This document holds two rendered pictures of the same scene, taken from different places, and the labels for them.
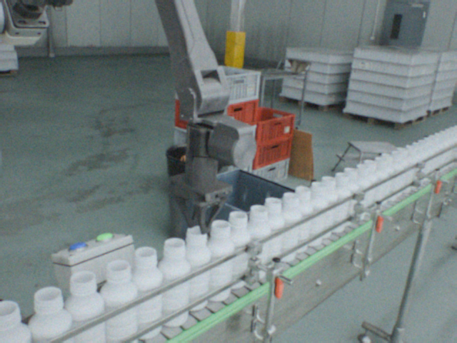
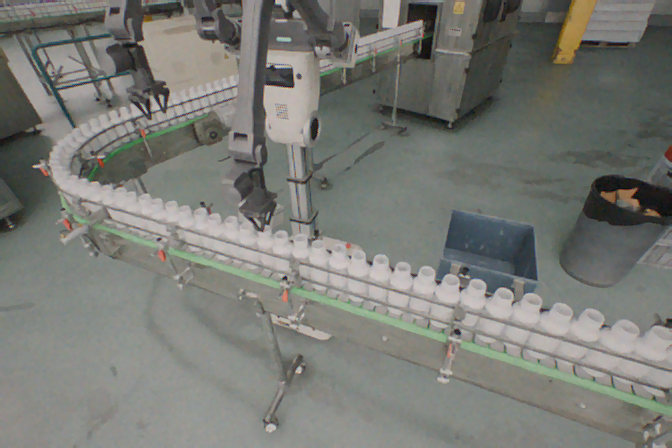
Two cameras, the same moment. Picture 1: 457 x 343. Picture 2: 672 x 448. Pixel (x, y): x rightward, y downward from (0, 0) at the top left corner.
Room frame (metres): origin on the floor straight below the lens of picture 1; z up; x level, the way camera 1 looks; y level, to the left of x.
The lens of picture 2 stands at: (0.72, -0.72, 1.79)
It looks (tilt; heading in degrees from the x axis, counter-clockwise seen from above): 39 degrees down; 72
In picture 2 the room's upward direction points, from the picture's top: 2 degrees counter-clockwise
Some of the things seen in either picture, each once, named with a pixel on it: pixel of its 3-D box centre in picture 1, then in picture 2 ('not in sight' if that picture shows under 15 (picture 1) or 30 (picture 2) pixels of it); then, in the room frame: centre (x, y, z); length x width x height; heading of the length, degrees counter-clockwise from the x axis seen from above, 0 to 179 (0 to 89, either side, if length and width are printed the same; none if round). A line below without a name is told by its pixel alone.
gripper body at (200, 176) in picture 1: (201, 171); (257, 195); (0.75, 0.05, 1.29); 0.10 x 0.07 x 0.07; 48
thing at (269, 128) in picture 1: (260, 125); not in sight; (4.19, -0.26, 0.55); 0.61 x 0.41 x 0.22; 141
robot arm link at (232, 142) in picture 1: (221, 124); (242, 172); (0.73, 0.02, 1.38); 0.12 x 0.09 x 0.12; 49
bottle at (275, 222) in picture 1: (269, 233); (339, 268); (0.93, -0.11, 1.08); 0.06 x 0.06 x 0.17
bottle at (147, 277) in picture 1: (145, 292); (236, 239); (0.67, 0.13, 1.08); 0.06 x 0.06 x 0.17
